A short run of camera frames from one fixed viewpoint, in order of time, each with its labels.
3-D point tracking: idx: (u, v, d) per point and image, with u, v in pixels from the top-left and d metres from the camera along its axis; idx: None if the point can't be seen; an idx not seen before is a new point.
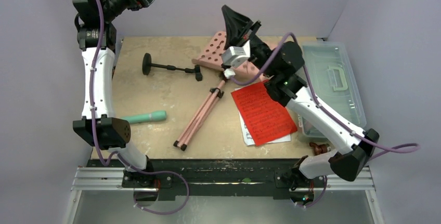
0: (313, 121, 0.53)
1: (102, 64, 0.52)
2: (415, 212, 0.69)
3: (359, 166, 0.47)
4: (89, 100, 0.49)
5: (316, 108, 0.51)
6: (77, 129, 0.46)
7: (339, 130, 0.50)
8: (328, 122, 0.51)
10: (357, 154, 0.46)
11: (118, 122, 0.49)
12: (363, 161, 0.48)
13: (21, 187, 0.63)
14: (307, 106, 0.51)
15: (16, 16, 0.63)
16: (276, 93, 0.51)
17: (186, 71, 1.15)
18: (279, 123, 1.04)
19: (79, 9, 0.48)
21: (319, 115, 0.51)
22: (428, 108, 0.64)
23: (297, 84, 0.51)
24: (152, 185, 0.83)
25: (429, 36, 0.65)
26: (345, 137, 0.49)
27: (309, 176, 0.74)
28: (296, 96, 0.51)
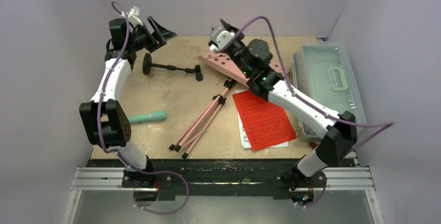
0: (294, 110, 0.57)
1: (119, 68, 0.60)
2: (417, 212, 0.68)
3: (335, 145, 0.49)
4: (101, 88, 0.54)
5: (293, 96, 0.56)
6: (82, 111, 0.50)
7: (314, 114, 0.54)
8: (305, 108, 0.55)
10: (331, 133, 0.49)
11: (120, 111, 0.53)
12: (339, 141, 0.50)
13: (20, 186, 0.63)
14: (284, 96, 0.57)
15: (16, 16, 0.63)
16: (257, 88, 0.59)
17: (186, 71, 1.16)
18: (277, 129, 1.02)
19: (114, 34, 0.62)
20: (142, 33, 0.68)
21: (296, 103, 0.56)
22: (429, 108, 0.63)
23: (273, 78, 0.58)
24: (152, 185, 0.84)
25: (429, 35, 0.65)
26: (320, 119, 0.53)
27: (306, 174, 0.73)
28: (273, 89, 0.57)
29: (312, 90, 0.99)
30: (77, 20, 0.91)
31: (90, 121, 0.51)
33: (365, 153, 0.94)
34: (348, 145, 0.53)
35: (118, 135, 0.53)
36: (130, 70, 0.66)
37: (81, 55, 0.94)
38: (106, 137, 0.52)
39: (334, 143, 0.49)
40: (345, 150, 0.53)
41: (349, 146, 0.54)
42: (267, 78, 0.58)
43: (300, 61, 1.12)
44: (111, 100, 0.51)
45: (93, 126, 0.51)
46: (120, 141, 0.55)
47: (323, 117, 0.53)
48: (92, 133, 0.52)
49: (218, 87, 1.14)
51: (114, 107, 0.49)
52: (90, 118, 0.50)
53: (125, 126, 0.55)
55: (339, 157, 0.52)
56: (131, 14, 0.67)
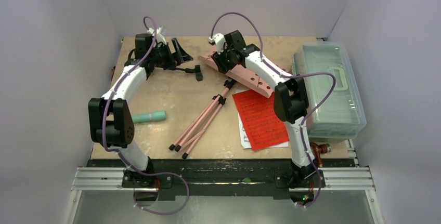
0: (260, 74, 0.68)
1: (135, 74, 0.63)
2: (417, 213, 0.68)
3: (281, 96, 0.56)
4: (113, 88, 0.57)
5: (261, 62, 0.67)
6: (91, 105, 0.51)
7: (272, 75, 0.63)
8: (266, 70, 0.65)
10: (280, 87, 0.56)
11: (127, 112, 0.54)
12: (287, 95, 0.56)
13: (20, 187, 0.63)
14: (254, 61, 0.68)
15: (15, 16, 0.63)
16: (237, 55, 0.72)
17: (186, 71, 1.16)
18: (277, 129, 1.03)
19: (138, 44, 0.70)
20: (164, 50, 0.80)
21: (261, 67, 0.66)
22: (429, 108, 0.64)
23: (251, 49, 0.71)
24: (152, 185, 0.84)
25: (429, 36, 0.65)
26: (275, 78, 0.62)
27: (299, 165, 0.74)
28: (248, 55, 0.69)
29: (311, 92, 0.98)
30: (76, 20, 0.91)
31: (95, 117, 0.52)
33: (365, 153, 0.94)
34: (298, 104, 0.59)
35: (119, 136, 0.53)
36: (145, 79, 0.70)
37: (81, 55, 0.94)
38: (107, 136, 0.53)
39: (280, 94, 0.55)
40: (294, 107, 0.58)
41: (303, 105, 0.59)
42: (246, 48, 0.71)
43: (300, 61, 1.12)
44: (119, 100, 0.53)
45: (97, 122, 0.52)
46: (121, 143, 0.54)
47: (278, 77, 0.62)
48: (95, 130, 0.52)
49: (219, 86, 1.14)
51: (121, 106, 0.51)
52: (96, 114, 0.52)
53: (128, 129, 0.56)
55: (287, 112, 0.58)
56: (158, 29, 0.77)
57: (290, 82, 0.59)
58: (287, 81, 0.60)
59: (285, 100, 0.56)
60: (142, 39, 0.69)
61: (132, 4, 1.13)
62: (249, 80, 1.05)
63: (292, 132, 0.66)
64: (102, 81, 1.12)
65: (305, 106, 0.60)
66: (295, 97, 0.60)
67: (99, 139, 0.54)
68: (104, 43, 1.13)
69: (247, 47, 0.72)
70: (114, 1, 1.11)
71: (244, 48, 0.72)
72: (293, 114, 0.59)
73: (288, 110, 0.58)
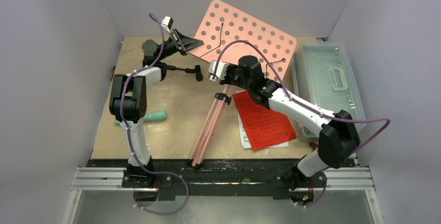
0: (291, 114, 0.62)
1: (153, 69, 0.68)
2: (417, 213, 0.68)
3: (330, 141, 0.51)
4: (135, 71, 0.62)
5: (290, 101, 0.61)
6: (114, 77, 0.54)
7: (309, 115, 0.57)
8: (301, 110, 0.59)
10: (327, 132, 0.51)
11: (145, 90, 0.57)
12: (337, 139, 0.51)
13: (21, 186, 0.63)
14: (282, 101, 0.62)
15: (16, 17, 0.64)
16: (257, 97, 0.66)
17: (186, 71, 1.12)
18: (277, 129, 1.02)
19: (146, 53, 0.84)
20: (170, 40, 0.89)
21: (292, 106, 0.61)
22: (429, 108, 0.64)
23: (272, 87, 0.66)
24: (152, 185, 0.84)
25: (429, 36, 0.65)
26: (315, 119, 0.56)
27: (306, 174, 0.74)
28: (272, 95, 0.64)
29: (312, 92, 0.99)
30: (76, 21, 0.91)
31: (117, 88, 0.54)
33: (364, 153, 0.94)
34: (349, 145, 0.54)
35: (137, 107, 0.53)
36: (160, 78, 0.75)
37: (81, 56, 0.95)
38: (125, 108, 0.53)
39: (329, 139, 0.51)
40: (346, 150, 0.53)
41: (353, 145, 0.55)
42: (266, 87, 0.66)
43: (300, 61, 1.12)
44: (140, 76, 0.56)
45: (117, 93, 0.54)
46: (135, 116, 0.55)
47: (318, 116, 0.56)
48: (114, 100, 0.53)
49: (218, 87, 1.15)
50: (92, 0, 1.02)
51: (142, 79, 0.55)
52: (118, 84, 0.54)
53: (142, 105, 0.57)
55: (341, 156, 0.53)
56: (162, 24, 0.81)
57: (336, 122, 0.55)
58: (331, 121, 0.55)
59: (336, 145, 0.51)
60: (148, 55, 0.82)
61: (132, 4, 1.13)
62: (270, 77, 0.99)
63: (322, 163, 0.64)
64: (102, 81, 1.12)
65: (355, 145, 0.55)
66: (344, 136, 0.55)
67: (116, 110, 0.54)
68: (104, 43, 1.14)
69: (266, 84, 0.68)
70: (114, 1, 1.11)
71: (264, 86, 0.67)
72: (345, 156, 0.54)
73: (339, 154, 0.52)
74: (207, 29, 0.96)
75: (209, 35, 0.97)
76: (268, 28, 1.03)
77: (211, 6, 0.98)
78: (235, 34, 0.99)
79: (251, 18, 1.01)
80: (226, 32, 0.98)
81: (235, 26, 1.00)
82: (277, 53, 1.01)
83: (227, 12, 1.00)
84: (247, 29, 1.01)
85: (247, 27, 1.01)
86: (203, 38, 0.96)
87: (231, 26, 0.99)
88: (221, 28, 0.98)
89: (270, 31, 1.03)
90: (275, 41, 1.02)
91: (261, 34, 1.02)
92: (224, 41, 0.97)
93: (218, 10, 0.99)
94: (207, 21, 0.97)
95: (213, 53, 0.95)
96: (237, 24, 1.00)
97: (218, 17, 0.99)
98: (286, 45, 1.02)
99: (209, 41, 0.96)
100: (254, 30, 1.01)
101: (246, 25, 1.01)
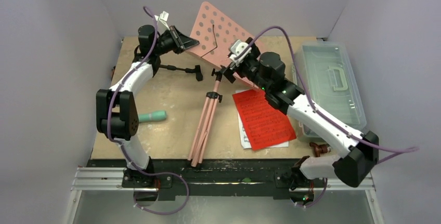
0: (312, 126, 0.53)
1: (143, 69, 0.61)
2: (416, 213, 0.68)
3: (357, 167, 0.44)
4: (120, 81, 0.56)
5: (314, 112, 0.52)
6: (98, 96, 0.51)
7: (336, 133, 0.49)
8: (326, 126, 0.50)
10: (354, 156, 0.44)
11: (134, 105, 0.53)
12: (362, 163, 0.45)
13: (21, 186, 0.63)
14: (304, 112, 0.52)
15: (17, 17, 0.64)
16: (275, 101, 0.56)
17: (186, 71, 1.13)
18: (277, 129, 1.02)
19: (140, 41, 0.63)
20: (168, 37, 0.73)
21: (315, 119, 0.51)
22: (429, 108, 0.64)
23: (294, 92, 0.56)
24: (152, 185, 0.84)
25: (429, 37, 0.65)
26: (341, 139, 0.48)
27: (309, 176, 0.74)
28: (293, 103, 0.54)
29: (312, 92, 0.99)
30: (76, 21, 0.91)
31: (102, 108, 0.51)
33: None
34: (369, 168, 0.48)
35: (125, 128, 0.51)
36: (152, 76, 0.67)
37: (81, 56, 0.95)
38: (112, 127, 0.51)
39: (357, 165, 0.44)
40: (365, 173, 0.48)
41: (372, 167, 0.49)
42: (286, 91, 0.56)
43: (300, 61, 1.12)
44: (126, 91, 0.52)
45: (103, 113, 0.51)
46: (125, 135, 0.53)
47: (345, 136, 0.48)
48: (101, 121, 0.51)
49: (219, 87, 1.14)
50: (91, 0, 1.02)
51: (127, 97, 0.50)
52: (103, 104, 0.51)
53: (133, 121, 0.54)
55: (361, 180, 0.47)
56: (159, 18, 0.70)
57: (364, 146, 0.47)
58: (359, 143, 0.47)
59: (361, 170, 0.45)
60: (144, 36, 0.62)
61: (132, 4, 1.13)
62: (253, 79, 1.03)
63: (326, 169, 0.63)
64: (103, 81, 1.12)
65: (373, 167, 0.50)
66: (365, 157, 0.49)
67: (104, 130, 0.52)
68: (104, 43, 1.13)
69: (286, 87, 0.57)
70: (114, 1, 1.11)
71: (284, 90, 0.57)
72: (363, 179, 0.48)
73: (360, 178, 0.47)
74: (200, 29, 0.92)
75: (203, 36, 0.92)
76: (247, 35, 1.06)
77: (202, 8, 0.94)
78: (223, 37, 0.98)
79: (235, 25, 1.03)
80: (216, 35, 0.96)
81: (223, 29, 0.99)
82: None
83: (216, 15, 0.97)
84: (233, 33, 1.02)
85: (232, 31, 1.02)
86: (198, 38, 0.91)
87: (220, 29, 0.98)
88: (212, 30, 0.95)
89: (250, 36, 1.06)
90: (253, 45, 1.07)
91: (244, 38, 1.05)
92: (216, 42, 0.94)
93: (208, 12, 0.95)
94: (200, 22, 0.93)
95: (207, 54, 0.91)
96: (224, 28, 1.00)
97: (208, 18, 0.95)
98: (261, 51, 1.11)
99: (204, 42, 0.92)
100: (238, 35, 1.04)
101: (231, 29, 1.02)
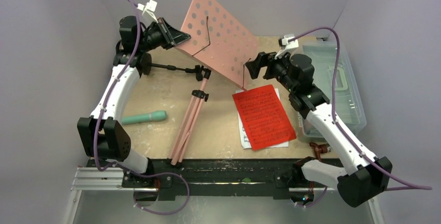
0: (327, 135, 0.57)
1: (126, 78, 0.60)
2: (417, 214, 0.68)
3: (360, 185, 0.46)
4: (102, 103, 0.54)
5: (333, 123, 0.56)
6: (79, 127, 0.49)
7: (348, 149, 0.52)
8: (341, 140, 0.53)
10: (360, 174, 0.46)
11: (121, 129, 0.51)
12: (367, 184, 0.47)
13: (21, 185, 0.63)
14: (324, 120, 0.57)
15: (16, 16, 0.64)
16: (298, 102, 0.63)
17: (186, 71, 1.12)
18: (277, 129, 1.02)
19: (123, 36, 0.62)
20: (156, 30, 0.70)
21: (332, 130, 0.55)
22: (429, 108, 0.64)
23: (318, 97, 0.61)
24: (152, 185, 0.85)
25: (430, 36, 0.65)
26: (352, 156, 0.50)
27: (307, 176, 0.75)
28: (315, 109, 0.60)
29: None
30: (76, 20, 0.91)
31: (87, 137, 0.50)
33: None
34: (373, 191, 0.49)
35: (115, 153, 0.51)
36: (139, 77, 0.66)
37: (81, 56, 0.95)
38: (102, 154, 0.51)
39: (360, 183, 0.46)
40: (368, 195, 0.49)
41: (376, 191, 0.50)
42: (311, 95, 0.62)
43: None
44: (110, 119, 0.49)
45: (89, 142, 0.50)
46: (117, 158, 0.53)
47: (357, 155, 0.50)
48: (89, 149, 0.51)
49: (219, 87, 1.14)
50: None
51: (112, 127, 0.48)
52: (87, 134, 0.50)
53: (124, 144, 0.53)
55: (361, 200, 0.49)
56: (146, 10, 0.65)
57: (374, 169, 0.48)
58: (370, 166, 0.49)
59: (364, 189, 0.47)
60: (125, 29, 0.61)
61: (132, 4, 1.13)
62: (240, 76, 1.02)
63: (326, 177, 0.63)
64: (102, 81, 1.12)
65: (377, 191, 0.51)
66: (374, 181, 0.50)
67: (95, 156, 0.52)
68: (104, 43, 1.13)
69: (311, 92, 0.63)
70: (114, 1, 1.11)
71: (309, 94, 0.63)
72: (364, 200, 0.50)
73: (360, 197, 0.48)
74: (193, 22, 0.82)
75: (195, 29, 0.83)
76: (240, 28, 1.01)
77: None
78: (217, 30, 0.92)
79: (230, 17, 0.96)
80: (209, 28, 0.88)
81: (216, 22, 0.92)
82: (245, 52, 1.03)
83: (210, 5, 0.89)
84: (227, 26, 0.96)
85: (225, 24, 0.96)
86: (190, 31, 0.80)
87: (213, 22, 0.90)
88: (206, 23, 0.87)
89: (242, 31, 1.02)
90: (245, 39, 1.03)
91: (235, 33, 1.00)
92: (209, 38, 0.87)
93: (203, 1, 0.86)
94: (193, 13, 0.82)
95: (198, 52, 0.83)
96: (218, 21, 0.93)
97: (203, 9, 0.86)
98: (253, 45, 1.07)
99: (196, 37, 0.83)
100: (231, 29, 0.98)
101: (224, 21, 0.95)
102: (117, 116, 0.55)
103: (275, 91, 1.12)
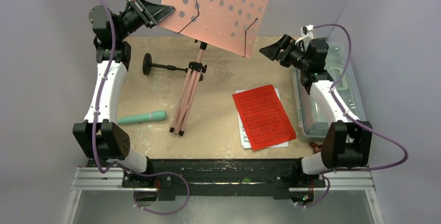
0: (321, 103, 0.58)
1: (113, 75, 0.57)
2: (417, 214, 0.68)
3: (335, 136, 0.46)
4: (94, 105, 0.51)
5: (328, 92, 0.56)
6: (75, 131, 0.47)
7: (335, 109, 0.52)
8: (330, 103, 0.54)
10: (338, 127, 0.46)
11: (118, 129, 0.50)
12: (345, 139, 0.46)
13: (21, 186, 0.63)
14: (321, 89, 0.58)
15: (18, 18, 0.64)
16: (305, 78, 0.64)
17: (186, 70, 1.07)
18: (277, 129, 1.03)
19: (99, 33, 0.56)
20: (132, 11, 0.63)
21: (325, 96, 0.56)
22: (428, 108, 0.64)
23: (323, 77, 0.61)
24: (152, 185, 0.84)
25: (429, 37, 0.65)
26: (336, 115, 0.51)
27: (305, 170, 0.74)
28: (316, 81, 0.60)
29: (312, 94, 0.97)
30: (76, 21, 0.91)
31: (84, 141, 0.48)
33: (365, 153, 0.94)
34: (351, 153, 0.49)
35: (115, 152, 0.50)
36: (127, 70, 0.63)
37: (80, 56, 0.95)
38: (102, 154, 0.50)
39: (335, 133, 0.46)
40: (346, 156, 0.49)
41: (357, 157, 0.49)
42: (318, 74, 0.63)
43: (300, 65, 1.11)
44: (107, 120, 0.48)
45: (88, 144, 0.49)
46: (118, 156, 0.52)
47: (341, 114, 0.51)
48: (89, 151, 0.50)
49: (219, 87, 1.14)
50: None
51: (109, 129, 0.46)
52: (83, 137, 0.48)
53: (124, 142, 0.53)
55: (334, 157, 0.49)
56: None
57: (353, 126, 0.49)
58: (351, 123, 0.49)
59: (339, 143, 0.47)
60: (101, 27, 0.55)
61: None
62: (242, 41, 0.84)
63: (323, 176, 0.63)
64: None
65: (359, 159, 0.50)
66: (352, 146, 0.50)
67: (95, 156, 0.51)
68: None
69: (321, 72, 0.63)
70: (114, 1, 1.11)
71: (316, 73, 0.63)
72: (340, 162, 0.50)
73: (336, 152, 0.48)
74: None
75: None
76: None
77: None
78: None
79: None
80: None
81: None
82: (248, 12, 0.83)
83: None
84: None
85: None
86: (172, 2, 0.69)
87: None
88: None
89: None
90: None
91: None
92: (198, 5, 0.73)
93: None
94: None
95: (186, 26, 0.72)
96: None
97: None
98: (259, 3, 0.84)
99: (181, 8, 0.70)
100: None
101: None
102: (112, 117, 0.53)
103: (276, 91, 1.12)
